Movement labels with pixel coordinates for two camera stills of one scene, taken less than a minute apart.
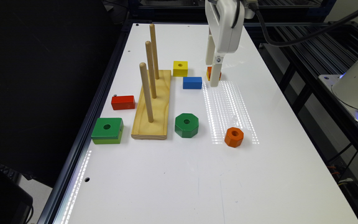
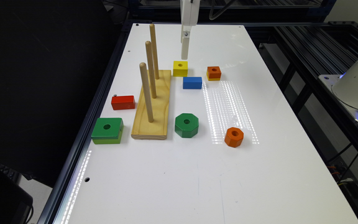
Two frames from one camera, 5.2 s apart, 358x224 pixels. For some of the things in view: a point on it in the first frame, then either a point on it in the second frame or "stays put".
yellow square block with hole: [180, 68] stays put
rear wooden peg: [153, 43] stays put
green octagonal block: [186, 125] stays put
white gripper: [225, 20] -> [189, 11]
